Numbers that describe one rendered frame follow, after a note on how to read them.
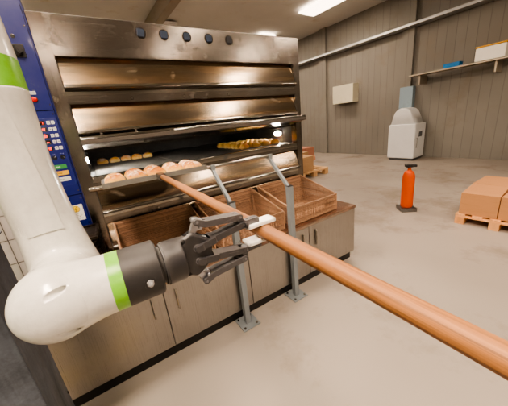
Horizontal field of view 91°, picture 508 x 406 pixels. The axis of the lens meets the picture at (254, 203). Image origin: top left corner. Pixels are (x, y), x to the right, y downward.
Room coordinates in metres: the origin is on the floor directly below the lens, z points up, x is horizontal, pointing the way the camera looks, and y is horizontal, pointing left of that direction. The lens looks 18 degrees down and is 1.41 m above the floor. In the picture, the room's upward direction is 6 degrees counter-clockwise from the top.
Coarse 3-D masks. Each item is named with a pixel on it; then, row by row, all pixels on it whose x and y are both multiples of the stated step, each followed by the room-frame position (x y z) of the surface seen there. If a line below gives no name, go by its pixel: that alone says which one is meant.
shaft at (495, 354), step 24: (192, 192) 0.84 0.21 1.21; (288, 240) 0.40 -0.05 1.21; (312, 264) 0.33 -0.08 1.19; (336, 264) 0.30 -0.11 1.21; (360, 288) 0.26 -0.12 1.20; (384, 288) 0.24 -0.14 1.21; (408, 312) 0.21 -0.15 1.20; (432, 312) 0.20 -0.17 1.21; (432, 336) 0.19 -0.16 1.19; (456, 336) 0.18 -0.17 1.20; (480, 336) 0.17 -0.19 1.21; (480, 360) 0.16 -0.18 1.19; (504, 360) 0.15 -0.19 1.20
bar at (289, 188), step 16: (240, 160) 1.80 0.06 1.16; (272, 160) 1.91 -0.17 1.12; (224, 192) 1.56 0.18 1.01; (288, 192) 1.74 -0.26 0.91; (288, 208) 1.75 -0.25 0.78; (288, 224) 1.76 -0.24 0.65; (240, 272) 1.49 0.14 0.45; (240, 288) 1.50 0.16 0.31; (240, 320) 1.53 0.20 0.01; (256, 320) 1.51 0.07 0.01
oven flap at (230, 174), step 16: (256, 160) 2.34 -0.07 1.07; (288, 160) 2.51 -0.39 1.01; (176, 176) 1.95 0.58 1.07; (192, 176) 2.00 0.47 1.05; (208, 176) 2.06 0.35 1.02; (224, 176) 2.13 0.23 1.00; (240, 176) 2.20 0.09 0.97; (256, 176) 2.25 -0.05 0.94; (112, 192) 1.71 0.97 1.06; (128, 192) 1.75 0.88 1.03; (144, 192) 1.80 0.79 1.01; (160, 192) 1.84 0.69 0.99; (176, 192) 1.89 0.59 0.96; (112, 208) 1.66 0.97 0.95; (128, 208) 1.71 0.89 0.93
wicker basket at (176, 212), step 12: (144, 216) 1.74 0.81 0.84; (156, 216) 1.78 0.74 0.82; (168, 216) 1.82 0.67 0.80; (180, 216) 1.85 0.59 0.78; (192, 216) 1.89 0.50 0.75; (120, 228) 1.65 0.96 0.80; (132, 228) 1.68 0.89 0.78; (144, 228) 1.71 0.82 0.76; (156, 228) 1.75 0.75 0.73; (168, 228) 1.78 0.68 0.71; (180, 228) 1.82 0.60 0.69; (204, 228) 1.65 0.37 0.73; (132, 240) 1.66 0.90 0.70; (144, 240) 1.69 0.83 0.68; (156, 240) 1.72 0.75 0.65
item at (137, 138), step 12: (276, 120) 2.26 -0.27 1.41; (288, 120) 2.33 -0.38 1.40; (300, 120) 2.43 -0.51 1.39; (168, 132) 1.78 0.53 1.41; (180, 132) 1.82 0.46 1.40; (192, 132) 1.87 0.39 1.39; (204, 132) 1.99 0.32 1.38; (216, 132) 2.11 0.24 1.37; (84, 144) 1.53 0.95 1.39; (96, 144) 1.60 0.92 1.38; (108, 144) 1.68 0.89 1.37; (120, 144) 1.77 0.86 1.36
